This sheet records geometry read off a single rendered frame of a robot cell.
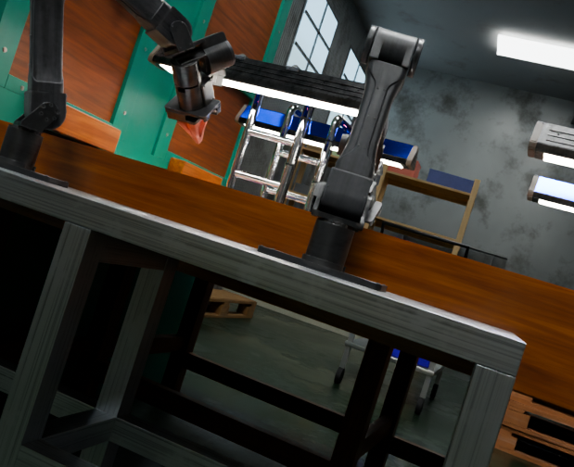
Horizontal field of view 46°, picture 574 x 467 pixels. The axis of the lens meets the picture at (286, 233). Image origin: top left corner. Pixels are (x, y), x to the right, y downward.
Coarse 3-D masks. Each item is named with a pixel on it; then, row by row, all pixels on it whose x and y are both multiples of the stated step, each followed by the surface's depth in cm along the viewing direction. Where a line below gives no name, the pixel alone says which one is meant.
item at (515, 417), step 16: (512, 400) 364; (528, 400) 365; (512, 416) 361; (528, 416) 359; (544, 416) 356; (560, 416) 358; (512, 432) 362; (528, 432) 358; (544, 432) 383; (560, 432) 388; (512, 448) 360; (528, 448) 387; (560, 448) 353; (544, 464) 354
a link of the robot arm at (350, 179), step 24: (384, 48) 108; (408, 48) 108; (384, 72) 107; (384, 96) 106; (360, 120) 106; (384, 120) 106; (360, 144) 105; (336, 168) 104; (360, 168) 104; (336, 192) 103; (360, 192) 103; (360, 216) 103
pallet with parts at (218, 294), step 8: (216, 288) 586; (216, 296) 529; (224, 296) 550; (232, 296) 569; (240, 296) 593; (208, 304) 586; (216, 304) 528; (224, 304) 530; (240, 304) 580; (248, 304) 582; (256, 304) 591; (208, 312) 518; (216, 312) 527; (224, 312) 534; (232, 312) 566; (240, 312) 579; (248, 312) 578
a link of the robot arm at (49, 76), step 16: (32, 0) 118; (48, 0) 118; (64, 0) 120; (32, 16) 119; (48, 16) 119; (32, 32) 119; (48, 32) 119; (32, 48) 119; (48, 48) 119; (32, 64) 119; (48, 64) 120; (32, 80) 119; (48, 80) 120; (32, 96) 119; (48, 96) 120; (64, 96) 121; (64, 112) 122; (48, 128) 121
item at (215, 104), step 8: (176, 88) 136; (192, 88) 135; (200, 88) 137; (176, 96) 143; (184, 96) 137; (192, 96) 137; (200, 96) 138; (168, 104) 141; (176, 104) 141; (184, 104) 138; (192, 104) 138; (200, 104) 139; (216, 104) 140; (184, 112) 139; (192, 112) 139; (200, 112) 139; (208, 112) 138
